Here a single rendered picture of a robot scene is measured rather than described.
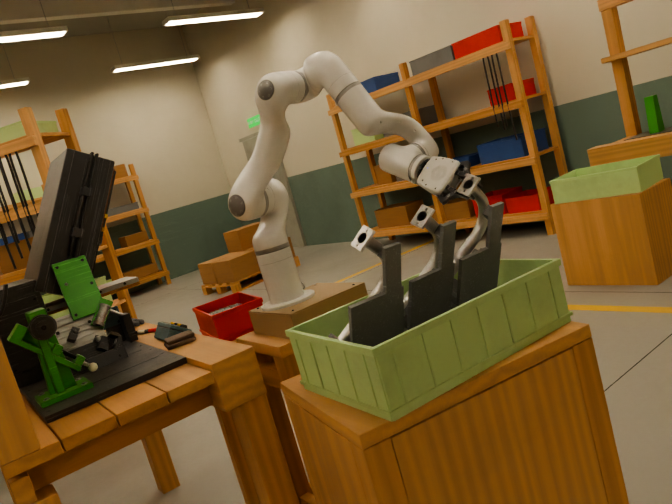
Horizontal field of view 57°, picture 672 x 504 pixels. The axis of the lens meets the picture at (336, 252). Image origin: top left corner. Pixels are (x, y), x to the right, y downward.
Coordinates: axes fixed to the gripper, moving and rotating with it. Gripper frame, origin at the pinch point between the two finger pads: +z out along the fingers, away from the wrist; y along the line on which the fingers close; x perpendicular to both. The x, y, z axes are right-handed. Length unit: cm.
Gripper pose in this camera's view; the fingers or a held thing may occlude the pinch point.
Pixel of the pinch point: (470, 188)
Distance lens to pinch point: 163.3
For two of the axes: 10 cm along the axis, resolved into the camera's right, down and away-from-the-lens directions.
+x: 5.8, 4.1, 7.0
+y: 5.4, -8.4, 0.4
